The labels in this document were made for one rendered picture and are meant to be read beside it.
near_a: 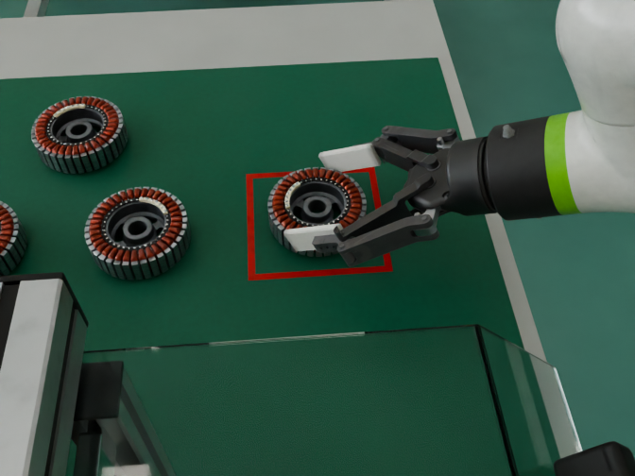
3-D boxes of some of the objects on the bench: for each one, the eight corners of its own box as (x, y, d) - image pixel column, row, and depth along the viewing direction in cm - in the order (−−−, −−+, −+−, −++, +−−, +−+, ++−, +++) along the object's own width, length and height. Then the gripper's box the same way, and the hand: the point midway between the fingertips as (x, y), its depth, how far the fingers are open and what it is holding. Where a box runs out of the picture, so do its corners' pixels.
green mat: (437, 58, 100) (437, 57, 99) (562, 480, 62) (563, 480, 62) (-235, 92, 95) (-236, 90, 95) (-536, 569, 58) (-538, 568, 57)
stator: (375, 197, 83) (377, 177, 80) (349, 270, 76) (351, 249, 73) (287, 177, 85) (286, 155, 82) (255, 245, 78) (252, 224, 75)
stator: (141, 156, 87) (135, 134, 84) (54, 188, 84) (44, 167, 81) (111, 104, 93) (104, 82, 90) (28, 133, 90) (19, 111, 87)
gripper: (489, 296, 62) (289, 304, 73) (523, 123, 76) (351, 153, 88) (461, 241, 57) (253, 260, 69) (503, 68, 71) (324, 108, 83)
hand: (319, 198), depth 77 cm, fingers open, 12 cm apart
